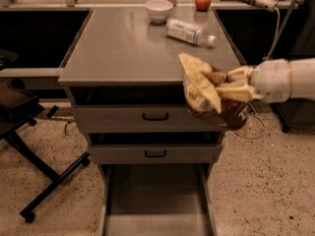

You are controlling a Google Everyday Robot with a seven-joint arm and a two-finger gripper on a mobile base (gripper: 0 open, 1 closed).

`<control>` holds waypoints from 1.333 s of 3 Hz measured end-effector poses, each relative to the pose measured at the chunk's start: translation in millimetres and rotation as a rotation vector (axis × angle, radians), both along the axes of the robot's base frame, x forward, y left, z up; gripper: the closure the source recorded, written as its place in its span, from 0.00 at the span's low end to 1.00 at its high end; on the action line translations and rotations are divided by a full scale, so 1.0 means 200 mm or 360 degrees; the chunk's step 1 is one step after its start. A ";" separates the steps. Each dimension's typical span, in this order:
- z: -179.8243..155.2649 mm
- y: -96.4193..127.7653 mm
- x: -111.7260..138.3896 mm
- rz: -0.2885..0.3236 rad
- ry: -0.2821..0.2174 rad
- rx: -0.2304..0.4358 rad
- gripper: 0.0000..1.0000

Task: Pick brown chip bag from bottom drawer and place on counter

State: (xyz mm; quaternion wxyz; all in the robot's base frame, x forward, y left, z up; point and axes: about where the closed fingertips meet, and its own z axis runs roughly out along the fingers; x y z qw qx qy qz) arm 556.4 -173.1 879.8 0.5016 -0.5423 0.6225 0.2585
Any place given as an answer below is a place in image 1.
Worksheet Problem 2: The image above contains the clear plastic water bottle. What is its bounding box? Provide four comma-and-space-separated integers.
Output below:
165, 19, 216, 47

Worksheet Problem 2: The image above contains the grey middle drawer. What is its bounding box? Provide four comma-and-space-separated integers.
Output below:
89, 144, 222, 164

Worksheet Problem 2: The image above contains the brown sea salt chip bag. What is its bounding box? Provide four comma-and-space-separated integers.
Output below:
179, 53, 248, 130

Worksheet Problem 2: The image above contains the white power cable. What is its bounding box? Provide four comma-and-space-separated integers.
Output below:
230, 6, 284, 141

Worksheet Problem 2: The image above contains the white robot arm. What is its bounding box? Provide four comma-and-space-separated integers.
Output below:
217, 58, 315, 103

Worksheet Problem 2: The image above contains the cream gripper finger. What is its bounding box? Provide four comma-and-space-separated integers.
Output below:
227, 66, 253, 85
217, 85, 256, 102

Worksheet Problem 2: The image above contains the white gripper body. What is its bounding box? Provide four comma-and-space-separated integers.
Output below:
250, 59, 290, 103

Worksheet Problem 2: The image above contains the dark cabinet at right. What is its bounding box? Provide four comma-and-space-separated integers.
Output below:
272, 0, 315, 133

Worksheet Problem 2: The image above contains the grey top drawer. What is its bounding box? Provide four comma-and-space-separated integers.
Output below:
72, 104, 226, 134

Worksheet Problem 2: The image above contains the grey drawer cabinet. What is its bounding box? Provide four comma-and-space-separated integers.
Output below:
58, 5, 238, 236

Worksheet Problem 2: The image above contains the red apple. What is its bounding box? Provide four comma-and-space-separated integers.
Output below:
195, 0, 212, 11

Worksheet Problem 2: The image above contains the white ceramic bowl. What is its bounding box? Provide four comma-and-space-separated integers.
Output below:
145, 0, 173, 23

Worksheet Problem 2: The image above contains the grey bottom drawer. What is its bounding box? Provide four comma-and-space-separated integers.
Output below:
98, 164, 218, 236

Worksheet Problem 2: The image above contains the grey drawer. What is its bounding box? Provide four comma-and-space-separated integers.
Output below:
72, 104, 226, 134
89, 144, 222, 164
98, 164, 218, 236

